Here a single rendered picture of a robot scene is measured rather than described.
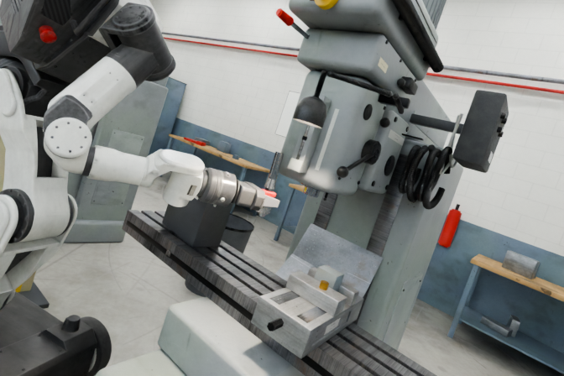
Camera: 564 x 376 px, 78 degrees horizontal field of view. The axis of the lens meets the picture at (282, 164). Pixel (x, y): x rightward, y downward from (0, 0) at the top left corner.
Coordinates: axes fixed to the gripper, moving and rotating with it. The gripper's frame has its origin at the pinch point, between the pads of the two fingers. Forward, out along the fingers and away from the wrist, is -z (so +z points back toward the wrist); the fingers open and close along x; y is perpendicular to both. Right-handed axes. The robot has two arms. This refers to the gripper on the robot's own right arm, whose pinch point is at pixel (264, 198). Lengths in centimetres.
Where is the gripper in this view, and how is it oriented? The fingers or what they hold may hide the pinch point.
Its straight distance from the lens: 96.7
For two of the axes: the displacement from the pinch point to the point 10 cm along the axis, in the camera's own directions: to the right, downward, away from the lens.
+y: -3.2, 9.5, 0.5
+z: -8.3, -2.5, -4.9
